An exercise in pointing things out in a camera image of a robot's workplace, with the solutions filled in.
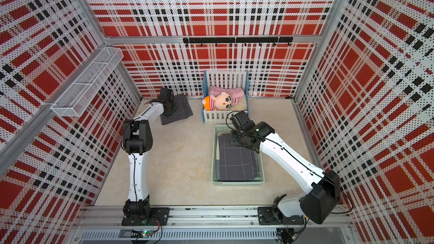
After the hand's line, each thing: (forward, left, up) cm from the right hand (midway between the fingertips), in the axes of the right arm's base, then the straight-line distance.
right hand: (238, 139), depth 77 cm
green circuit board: (-35, +43, -17) cm, 58 cm away
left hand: (+33, +39, -14) cm, 53 cm away
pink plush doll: (+31, +9, -5) cm, 33 cm away
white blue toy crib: (+51, +4, -6) cm, 51 cm away
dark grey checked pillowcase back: (+33, +35, -17) cm, 51 cm away
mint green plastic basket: (+15, +9, -15) cm, 23 cm away
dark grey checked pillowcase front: (-6, +1, -15) cm, 16 cm away
